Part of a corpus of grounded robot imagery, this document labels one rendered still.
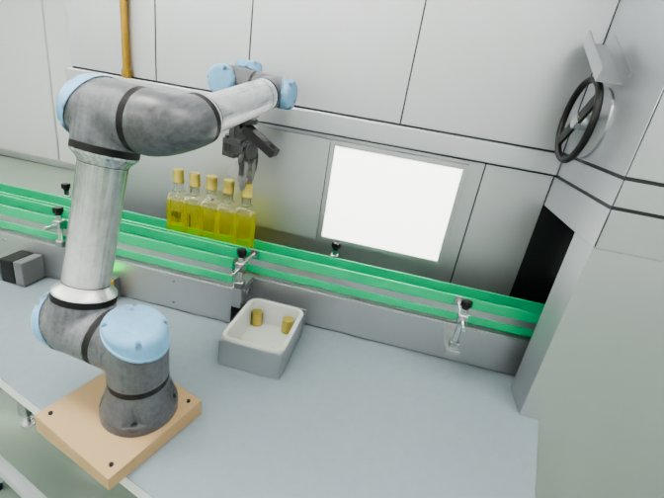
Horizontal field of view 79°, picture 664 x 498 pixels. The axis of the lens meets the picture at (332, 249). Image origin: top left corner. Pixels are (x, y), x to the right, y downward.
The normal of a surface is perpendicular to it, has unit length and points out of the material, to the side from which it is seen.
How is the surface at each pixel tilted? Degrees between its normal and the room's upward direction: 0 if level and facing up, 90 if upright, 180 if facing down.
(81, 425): 5
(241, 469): 0
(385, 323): 90
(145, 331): 11
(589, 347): 90
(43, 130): 90
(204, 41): 90
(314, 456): 0
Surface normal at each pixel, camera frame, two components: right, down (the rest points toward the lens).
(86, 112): -0.21, 0.19
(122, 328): 0.30, -0.83
